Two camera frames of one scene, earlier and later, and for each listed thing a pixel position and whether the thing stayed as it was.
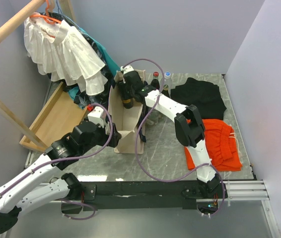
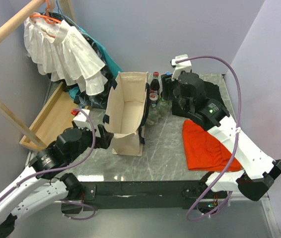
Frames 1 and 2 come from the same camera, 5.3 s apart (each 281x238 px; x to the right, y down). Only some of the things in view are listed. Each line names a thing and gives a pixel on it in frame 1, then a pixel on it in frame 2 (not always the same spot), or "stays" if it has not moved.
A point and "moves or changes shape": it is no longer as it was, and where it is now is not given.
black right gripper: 122,86 -> 167,82
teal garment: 73,91 stays
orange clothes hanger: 46,17 stays
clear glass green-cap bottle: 155,119 moves or changes shape
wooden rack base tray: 57,119 stays
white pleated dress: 60,53 stays
